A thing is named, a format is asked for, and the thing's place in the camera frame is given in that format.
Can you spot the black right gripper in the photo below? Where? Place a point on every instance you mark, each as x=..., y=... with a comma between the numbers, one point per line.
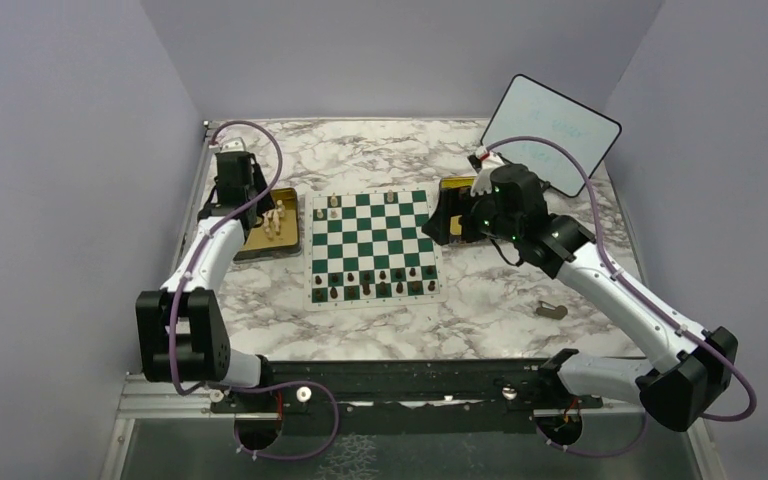
x=452, y=202

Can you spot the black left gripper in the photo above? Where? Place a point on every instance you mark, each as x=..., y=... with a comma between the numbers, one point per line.
x=258, y=179

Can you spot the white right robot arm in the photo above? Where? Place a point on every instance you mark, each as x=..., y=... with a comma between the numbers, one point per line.
x=685, y=367

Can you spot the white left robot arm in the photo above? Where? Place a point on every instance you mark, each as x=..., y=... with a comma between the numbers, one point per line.
x=182, y=335

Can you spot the green white chess board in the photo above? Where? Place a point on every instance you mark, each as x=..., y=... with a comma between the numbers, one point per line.
x=370, y=235

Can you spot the right gold metal tin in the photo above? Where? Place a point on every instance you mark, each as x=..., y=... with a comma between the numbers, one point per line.
x=456, y=203

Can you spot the gold metal tin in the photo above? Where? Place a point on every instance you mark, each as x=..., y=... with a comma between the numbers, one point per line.
x=287, y=243
x=456, y=203

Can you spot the left gold metal tin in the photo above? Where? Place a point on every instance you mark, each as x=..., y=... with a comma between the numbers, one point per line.
x=287, y=243

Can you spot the small brass padlock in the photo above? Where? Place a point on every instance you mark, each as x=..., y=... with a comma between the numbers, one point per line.
x=550, y=311

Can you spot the small whiteboard on stand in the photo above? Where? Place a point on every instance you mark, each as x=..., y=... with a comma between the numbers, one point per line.
x=531, y=108

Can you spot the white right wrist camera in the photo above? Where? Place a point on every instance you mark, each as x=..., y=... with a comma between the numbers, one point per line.
x=484, y=163

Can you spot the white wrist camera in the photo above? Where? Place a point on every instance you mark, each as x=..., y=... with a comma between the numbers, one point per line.
x=231, y=145
x=484, y=163

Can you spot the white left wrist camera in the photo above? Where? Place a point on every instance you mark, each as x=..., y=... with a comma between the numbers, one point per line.
x=231, y=145

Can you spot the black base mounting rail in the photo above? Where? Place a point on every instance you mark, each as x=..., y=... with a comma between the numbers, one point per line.
x=400, y=397

